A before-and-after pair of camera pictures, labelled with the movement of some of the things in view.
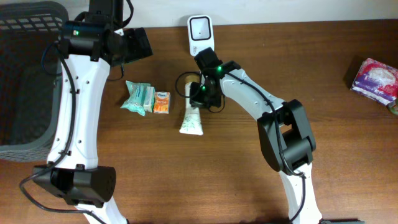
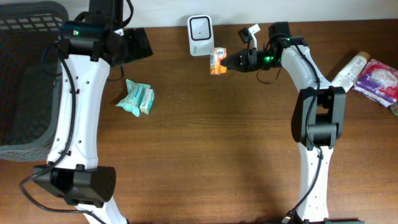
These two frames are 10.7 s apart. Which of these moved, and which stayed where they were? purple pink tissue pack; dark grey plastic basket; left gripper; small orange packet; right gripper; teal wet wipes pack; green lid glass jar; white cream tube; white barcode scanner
Moved: small orange packet; white cream tube; teal wet wipes pack; right gripper
Stayed: left gripper; white barcode scanner; green lid glass jar; dark grey plastic basket; purple pink tissue pack
